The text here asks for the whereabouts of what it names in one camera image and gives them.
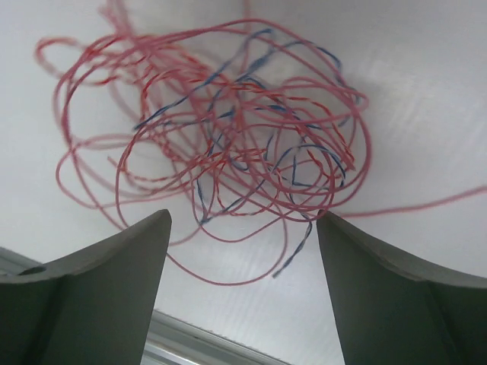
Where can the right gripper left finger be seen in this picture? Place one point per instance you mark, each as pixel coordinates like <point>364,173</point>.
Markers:
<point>93,306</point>

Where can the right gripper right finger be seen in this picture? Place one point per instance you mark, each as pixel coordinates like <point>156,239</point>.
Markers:
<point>392,307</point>

